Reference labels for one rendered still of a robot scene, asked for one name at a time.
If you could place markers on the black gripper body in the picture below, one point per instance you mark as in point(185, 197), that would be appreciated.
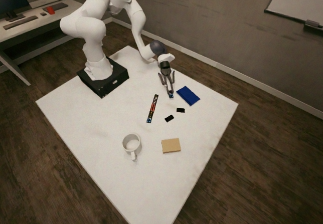
point(164, 65)

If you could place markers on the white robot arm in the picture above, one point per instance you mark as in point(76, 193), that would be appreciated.
point(86, 23)

